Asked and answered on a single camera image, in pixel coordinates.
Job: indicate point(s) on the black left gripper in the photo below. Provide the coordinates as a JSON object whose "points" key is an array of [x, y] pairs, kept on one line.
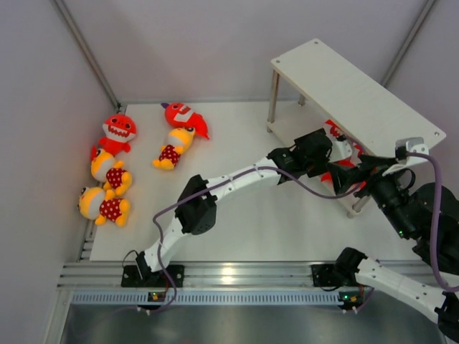
{"points": [[320, 167]]}

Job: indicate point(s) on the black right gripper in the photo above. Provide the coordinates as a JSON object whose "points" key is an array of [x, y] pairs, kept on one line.
{"points": [[343, 178]]}

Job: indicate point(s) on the red shark plush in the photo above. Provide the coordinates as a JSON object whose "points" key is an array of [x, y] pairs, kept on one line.
{"points": [[325, 178], [334, 131], [119, 130], [178, 114]]}

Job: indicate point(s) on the red shark plush back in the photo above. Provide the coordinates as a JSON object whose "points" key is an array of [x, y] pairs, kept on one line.
{"points": [[178, 114]]}

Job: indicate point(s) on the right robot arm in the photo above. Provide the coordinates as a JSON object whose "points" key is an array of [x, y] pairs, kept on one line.
{"points": [[428, 216]]}

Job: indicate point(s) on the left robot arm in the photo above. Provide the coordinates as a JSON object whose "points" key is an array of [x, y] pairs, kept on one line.
{"points": [[195, 212]]}

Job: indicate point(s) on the white two-tier shelf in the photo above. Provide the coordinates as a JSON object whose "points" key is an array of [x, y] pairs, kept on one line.
{"points": [[312, 83]]}

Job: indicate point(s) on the yellow plush polka-dot middle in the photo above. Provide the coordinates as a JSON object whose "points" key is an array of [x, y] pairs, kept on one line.
{"points": [[176, 144]]}

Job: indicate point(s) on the yellow plush polka-dot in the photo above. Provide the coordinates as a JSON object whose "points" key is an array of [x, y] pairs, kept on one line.
{"points": [[106, 169], [100, 206], [176, 144]]}

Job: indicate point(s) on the yellow plush polka-dot left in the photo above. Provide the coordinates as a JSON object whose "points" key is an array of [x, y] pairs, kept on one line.
{"points": [[106, 169]]}

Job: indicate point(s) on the yellow plush polka-dot front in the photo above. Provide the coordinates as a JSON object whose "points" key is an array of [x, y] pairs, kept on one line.
{"points": [[100, 206]]}

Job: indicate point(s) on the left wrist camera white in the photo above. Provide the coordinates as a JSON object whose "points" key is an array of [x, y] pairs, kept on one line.
{"points": [[341, 153]]}

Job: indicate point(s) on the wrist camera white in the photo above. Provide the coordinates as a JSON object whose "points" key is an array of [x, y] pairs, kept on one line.
{"points": [[341, 153], [410, 145]]}

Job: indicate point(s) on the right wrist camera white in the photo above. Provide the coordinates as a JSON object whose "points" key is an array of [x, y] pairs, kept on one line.
{"points": [[410, 145]]}

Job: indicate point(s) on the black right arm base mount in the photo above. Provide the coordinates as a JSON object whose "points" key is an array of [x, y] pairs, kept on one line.
{"points": [[325, 277]]}

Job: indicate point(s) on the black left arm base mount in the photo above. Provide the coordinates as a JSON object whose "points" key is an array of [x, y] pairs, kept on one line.
{"points": [[132, 279]]}

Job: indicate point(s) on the white slotted cable duct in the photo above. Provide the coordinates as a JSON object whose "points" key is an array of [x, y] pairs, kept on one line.
{"points": [[187, 297]]}

